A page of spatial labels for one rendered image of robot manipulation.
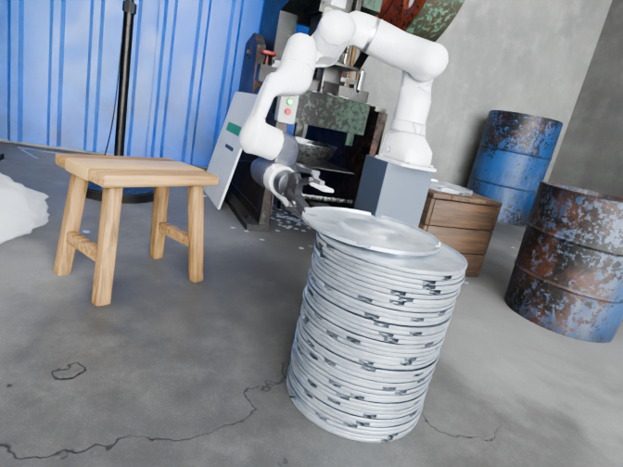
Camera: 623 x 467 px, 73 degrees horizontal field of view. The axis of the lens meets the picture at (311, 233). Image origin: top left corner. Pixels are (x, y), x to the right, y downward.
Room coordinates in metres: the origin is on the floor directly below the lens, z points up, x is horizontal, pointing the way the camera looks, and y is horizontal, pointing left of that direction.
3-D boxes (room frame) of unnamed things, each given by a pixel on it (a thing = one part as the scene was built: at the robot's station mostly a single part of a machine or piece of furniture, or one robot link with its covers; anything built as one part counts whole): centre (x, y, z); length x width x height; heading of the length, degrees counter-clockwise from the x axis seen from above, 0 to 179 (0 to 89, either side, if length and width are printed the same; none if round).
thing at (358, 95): (2.23, 0.13, 0.68); 0.45 x 0.30 x 0.06; 115
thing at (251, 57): (2.24, 0.43, 0.45); 0.92 x 0.12 x 0.90; 25
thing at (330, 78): (2.07, 0.06, 0.72); 0.25 x 0.14 x 0.14; 25
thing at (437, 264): (0.79, -0.16, 0.34); 0.29 x 0.29 x 0.01
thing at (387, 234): (0.85, -0.12, 0.35); 0.29 x 0.29 x 0.01
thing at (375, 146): (2.47, -0.05, 0.45); 0.92 x 0.12 x 0.90; 25
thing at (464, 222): (1.92, -0.52, 0.18); 0.40 x 0.38 x 0.35; 26
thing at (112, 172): (1.12, 0.49, 0.16); 0.34 x 0.24 x 0.34; 147
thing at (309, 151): (2.23, 0.13, 0.36); 0.34 x 0.34 x 0.10
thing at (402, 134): (1.48, -0.27, 0.52); 0.22 x 0.19 x 0.14; 20
